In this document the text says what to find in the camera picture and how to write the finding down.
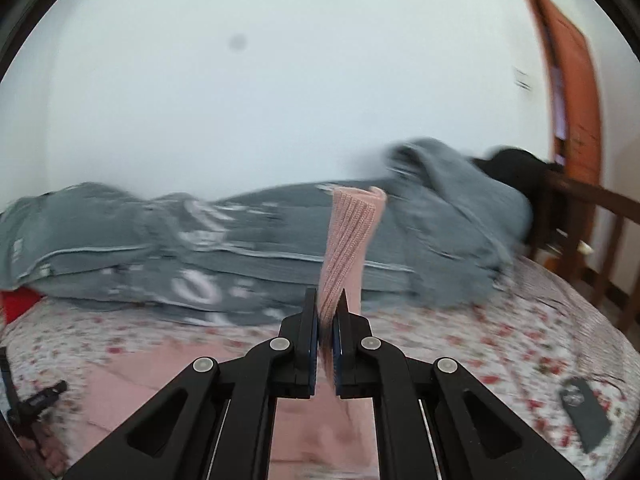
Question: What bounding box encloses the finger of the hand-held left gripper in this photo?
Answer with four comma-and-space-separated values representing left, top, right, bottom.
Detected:
6, 380, 69, 423

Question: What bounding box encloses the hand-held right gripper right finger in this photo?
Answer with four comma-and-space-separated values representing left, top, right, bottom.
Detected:
333, 291, 585, 480

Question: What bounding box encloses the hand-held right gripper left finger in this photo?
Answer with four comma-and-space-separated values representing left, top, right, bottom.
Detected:
64, 287, 320, 480

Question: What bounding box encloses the pink knitted sweater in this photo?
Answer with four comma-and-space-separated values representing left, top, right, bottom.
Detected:
82, 186, 389, 477

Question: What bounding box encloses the red cloth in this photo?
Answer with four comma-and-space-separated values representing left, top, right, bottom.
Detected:
0, 287, 41, 328

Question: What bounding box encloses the grey printed quilt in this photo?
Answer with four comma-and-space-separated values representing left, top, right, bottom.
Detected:
0, 137, 535, 328

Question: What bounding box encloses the floral bed sheet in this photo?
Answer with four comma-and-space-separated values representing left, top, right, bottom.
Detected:
0, 255, 638, 480

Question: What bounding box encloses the black phone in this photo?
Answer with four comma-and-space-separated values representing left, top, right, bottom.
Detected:
558, 376, 612, 454

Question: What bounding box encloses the black garment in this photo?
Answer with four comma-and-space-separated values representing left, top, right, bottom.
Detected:
472, 146, 571, 261

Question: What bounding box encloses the orange wooden door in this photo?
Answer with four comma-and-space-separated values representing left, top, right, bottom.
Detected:
519, 0, 603, 187

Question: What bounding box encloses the wooden bed rail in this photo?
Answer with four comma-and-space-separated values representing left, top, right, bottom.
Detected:
529, 164, 640, 333

